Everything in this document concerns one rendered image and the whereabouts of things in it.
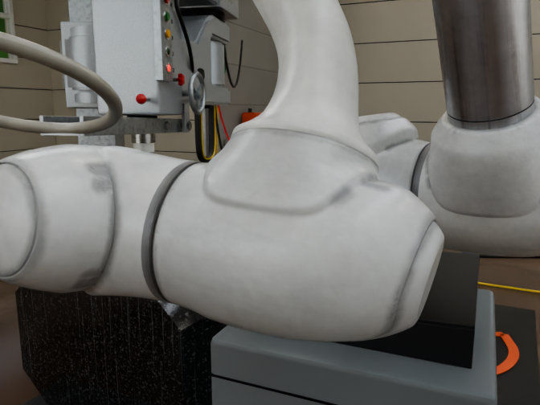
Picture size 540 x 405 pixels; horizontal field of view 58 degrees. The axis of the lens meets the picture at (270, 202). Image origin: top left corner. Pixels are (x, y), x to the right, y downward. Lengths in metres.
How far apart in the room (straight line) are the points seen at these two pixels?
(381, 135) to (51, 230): 0.53
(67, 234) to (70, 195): 0.02
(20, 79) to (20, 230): 8.92
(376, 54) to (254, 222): 6.48
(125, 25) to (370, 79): 5.30
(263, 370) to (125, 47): 1.16
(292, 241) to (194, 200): 0.07
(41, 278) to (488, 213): 0.52
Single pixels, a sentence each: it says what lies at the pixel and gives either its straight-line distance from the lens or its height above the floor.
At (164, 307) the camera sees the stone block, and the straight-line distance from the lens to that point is 1.41.
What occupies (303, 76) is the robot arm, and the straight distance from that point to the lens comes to 0.33.
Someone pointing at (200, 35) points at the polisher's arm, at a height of 1.43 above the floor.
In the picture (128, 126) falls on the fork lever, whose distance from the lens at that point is 1.50.
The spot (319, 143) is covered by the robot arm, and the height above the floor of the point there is 1.12.
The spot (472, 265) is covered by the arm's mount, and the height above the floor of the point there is 0.87.
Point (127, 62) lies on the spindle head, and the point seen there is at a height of 1.29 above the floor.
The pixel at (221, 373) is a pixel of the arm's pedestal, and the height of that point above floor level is 0.75.
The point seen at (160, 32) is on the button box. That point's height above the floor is 1.37.
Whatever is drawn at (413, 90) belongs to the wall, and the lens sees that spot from 6.61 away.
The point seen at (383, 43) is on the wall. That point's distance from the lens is 6.72.
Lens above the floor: 1.14
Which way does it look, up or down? 11 degrees down
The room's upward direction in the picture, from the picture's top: straight up
